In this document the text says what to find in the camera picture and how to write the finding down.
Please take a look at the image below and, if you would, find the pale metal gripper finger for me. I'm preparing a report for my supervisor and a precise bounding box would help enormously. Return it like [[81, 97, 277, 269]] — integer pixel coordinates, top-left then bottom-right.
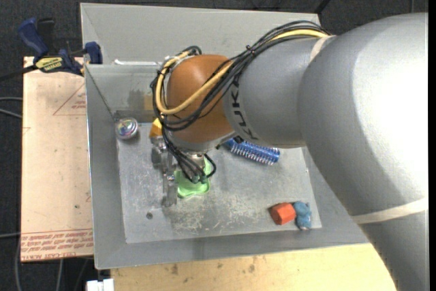
[[169, 174, 179, 206], [161, 173, 171, 208]]

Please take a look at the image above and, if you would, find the light green soft toy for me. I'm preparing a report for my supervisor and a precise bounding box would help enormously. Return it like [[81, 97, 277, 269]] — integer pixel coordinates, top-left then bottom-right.
[[173, 159, 211, 199]]

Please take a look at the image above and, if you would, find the grey metal bin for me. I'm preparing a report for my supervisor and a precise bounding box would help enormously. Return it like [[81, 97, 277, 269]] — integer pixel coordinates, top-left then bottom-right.
[[80, 2, 373, 271]]

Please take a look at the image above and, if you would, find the yellow block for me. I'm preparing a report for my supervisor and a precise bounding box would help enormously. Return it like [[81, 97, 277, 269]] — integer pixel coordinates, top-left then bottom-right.
[[149, 117, 164, 139]]

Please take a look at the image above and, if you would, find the shiny iridescent ball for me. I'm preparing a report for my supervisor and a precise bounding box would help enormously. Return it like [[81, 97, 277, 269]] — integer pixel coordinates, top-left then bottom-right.
[[114, 117, 140, 141]]

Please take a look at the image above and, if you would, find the red-orange block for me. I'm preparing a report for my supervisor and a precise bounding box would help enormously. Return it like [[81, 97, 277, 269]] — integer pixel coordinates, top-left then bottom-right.
[[269, 202, 297, 226]]

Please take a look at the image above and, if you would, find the white flat strip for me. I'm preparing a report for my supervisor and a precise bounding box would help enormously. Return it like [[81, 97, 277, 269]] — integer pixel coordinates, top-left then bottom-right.
[[113, 59, 164, 67]]

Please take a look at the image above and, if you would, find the brown cardboard board red print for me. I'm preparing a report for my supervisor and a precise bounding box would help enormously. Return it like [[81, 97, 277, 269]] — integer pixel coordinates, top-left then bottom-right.
[[20, 56, 95, 263]]

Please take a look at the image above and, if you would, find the blue toy animal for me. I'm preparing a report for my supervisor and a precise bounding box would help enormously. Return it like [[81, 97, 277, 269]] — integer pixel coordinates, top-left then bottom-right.
[[292, 200, 313, 231]]

